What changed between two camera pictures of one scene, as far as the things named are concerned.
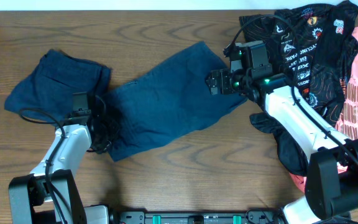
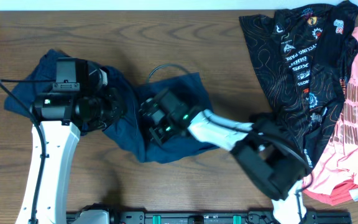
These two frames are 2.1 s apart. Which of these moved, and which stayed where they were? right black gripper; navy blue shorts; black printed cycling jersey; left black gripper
Moved: left black gripper; right black gripper; navy blue shorts
Stayed: black printed cycling jersey
